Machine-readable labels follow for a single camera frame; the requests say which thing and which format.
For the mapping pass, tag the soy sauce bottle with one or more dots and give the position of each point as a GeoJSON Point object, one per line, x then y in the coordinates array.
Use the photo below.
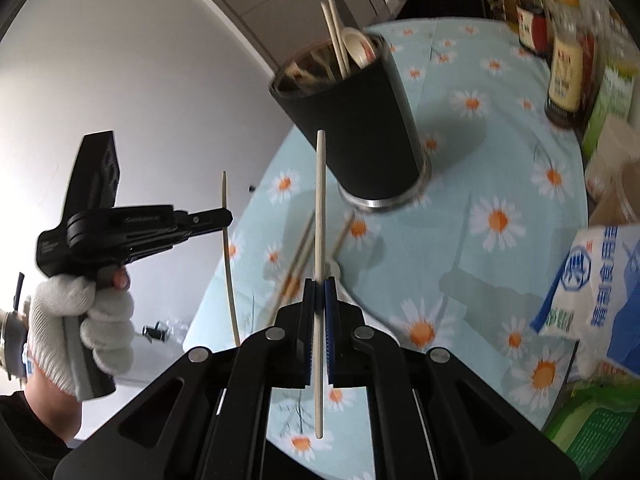
{"type": "Point", "coordinates": [567, 80]}

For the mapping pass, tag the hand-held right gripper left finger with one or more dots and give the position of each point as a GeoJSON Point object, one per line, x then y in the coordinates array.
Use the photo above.
{"type": "Point", "coordinates": [310, 332]}

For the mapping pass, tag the black cylindrical utensil holder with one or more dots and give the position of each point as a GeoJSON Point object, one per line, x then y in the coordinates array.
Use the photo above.
{"type": "Point", "coordinates": [360, 125]}

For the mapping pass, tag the person's left hand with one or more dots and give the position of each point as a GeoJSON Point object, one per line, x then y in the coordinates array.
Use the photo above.
{"type": "Point", "coordinates": [107, 325]}

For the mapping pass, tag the person's left forearm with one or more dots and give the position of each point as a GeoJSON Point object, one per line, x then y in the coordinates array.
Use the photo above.
{"type": "Point", "coordinates": [50, 415]}

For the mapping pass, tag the dark jar red label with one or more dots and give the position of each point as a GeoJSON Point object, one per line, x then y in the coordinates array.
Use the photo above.
{"type": "Point", "coordinates": [530, 30]}

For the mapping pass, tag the beige plastic container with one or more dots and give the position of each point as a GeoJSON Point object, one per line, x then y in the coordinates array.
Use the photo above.
{"type": "Point", "coordinates": [620, 195]}

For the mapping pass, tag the long wooden chopstick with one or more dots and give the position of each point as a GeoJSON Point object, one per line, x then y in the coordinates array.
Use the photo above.
{"type": "Point", "coordinates": [330, 45]}
{"type": "Point", "coordinates": [229, 270]}
{"type": "Point", "coordinates": [320, 210]}
{"type": "Point", "coordinates": [340, 40]}

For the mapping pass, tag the cream spoon orange print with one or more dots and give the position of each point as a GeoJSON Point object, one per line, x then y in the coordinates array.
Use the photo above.
{"type": "Point", "coordinates": [357, 45]}

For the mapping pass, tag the pile of wooden chopsticks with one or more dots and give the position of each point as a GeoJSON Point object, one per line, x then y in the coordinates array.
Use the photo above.
{"type": "Point", "coordinates": [295, 265]}

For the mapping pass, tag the blue daisy tablecloth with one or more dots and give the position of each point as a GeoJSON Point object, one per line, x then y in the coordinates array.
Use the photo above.
{"type": "Point", "coordinates": [475, 160]}

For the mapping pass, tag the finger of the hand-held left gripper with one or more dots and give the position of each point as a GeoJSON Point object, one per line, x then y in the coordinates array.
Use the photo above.
{"type": "Point", "coordinates": [210, 220]}

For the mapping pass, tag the green sugar bag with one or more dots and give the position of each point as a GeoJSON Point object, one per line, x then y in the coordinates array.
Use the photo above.
{"type": "Point", "coordinates": [595, 425]}

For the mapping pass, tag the white and blue salt bag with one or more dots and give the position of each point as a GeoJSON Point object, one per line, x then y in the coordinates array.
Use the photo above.
{"type": "Point", "coordinates": [595, 300]}

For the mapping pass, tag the green label bottle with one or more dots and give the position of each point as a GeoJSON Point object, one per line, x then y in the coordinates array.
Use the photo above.
{"type": "Point", "coordinates": [612, 95]}

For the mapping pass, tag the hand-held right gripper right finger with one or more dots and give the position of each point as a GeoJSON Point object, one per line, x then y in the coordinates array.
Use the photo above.
{"type": "Point", "coordinates": [330, 332]}

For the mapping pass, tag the dark kitchen sink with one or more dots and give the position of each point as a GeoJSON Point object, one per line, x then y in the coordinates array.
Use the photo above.
{"type": "Point", "coordinates": [440, 0]}

